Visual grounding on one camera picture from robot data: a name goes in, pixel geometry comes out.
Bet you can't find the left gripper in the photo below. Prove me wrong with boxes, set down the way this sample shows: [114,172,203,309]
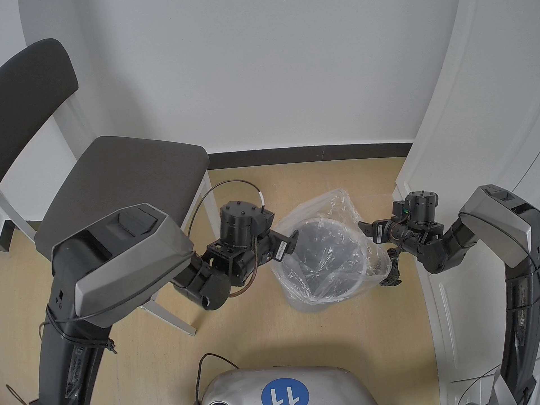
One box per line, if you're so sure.
[252,229,301,266]

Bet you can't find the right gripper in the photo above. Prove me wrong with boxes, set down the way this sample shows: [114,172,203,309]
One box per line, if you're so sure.
[358,219,408,245]

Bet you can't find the clear plastic bag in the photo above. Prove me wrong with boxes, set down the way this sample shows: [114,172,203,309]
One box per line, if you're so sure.
[270,188,391,314]

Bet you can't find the black plastic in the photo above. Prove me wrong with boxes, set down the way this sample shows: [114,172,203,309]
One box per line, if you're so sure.
[379,246,404,288]

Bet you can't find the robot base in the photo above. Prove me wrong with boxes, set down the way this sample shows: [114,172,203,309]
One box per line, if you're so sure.
[202,367,378,405]

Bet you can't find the white trash bin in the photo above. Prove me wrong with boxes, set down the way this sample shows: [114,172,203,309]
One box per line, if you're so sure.
[291,218,368,314]

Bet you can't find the white panelled door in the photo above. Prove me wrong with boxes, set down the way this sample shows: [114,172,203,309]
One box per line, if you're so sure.
[394,0,540,405]

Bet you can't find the dark grey white-legged chair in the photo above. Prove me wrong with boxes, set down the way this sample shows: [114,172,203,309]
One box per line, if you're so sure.
[0,38,212,336]

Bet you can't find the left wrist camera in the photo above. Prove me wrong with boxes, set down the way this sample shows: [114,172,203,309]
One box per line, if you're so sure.
[250,208,276,239]

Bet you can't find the black cable with white sleeve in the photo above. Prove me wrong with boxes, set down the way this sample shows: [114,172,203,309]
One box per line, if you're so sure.
[188,178,266,244]

